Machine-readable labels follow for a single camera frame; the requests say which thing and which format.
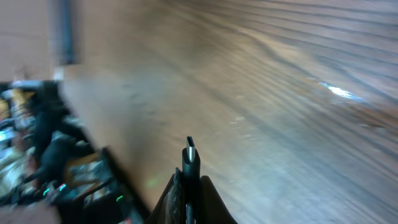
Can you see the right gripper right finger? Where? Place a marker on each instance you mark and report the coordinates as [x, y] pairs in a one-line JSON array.
[[210, 207]]

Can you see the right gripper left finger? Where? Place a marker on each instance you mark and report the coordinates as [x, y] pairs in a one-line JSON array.
[[169, 209]]

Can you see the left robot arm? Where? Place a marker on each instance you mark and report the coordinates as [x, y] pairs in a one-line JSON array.
[[64, 178]]

